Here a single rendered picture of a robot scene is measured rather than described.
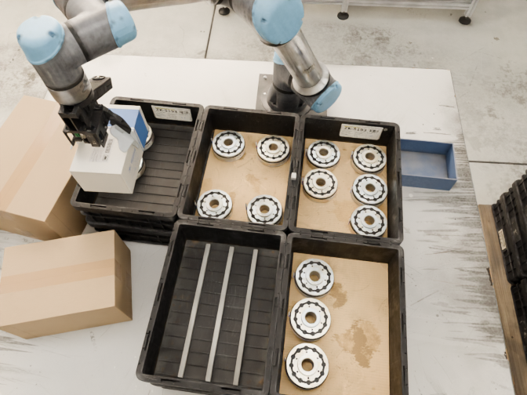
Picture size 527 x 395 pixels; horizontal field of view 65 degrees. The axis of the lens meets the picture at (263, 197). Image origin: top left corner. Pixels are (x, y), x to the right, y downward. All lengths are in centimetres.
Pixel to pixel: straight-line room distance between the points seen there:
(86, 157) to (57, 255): 34
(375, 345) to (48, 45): 96
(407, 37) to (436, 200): 181
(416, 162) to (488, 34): 191
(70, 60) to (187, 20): 238
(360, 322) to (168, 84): 115
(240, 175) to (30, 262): 63
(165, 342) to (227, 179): 50
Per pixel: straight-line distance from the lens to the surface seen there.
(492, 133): 275
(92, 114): 96
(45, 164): 140
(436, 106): 175
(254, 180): 128
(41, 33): 82
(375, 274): 119
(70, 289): 123
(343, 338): 113
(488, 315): 141
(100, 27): 84
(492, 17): 350
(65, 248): 128
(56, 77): 85
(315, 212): 124
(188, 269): 118
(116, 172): 100
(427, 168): 156
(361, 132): 135
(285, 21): 102
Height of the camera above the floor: 193
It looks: 61 degrees down
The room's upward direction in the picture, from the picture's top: 1 degrees counter-clockwise
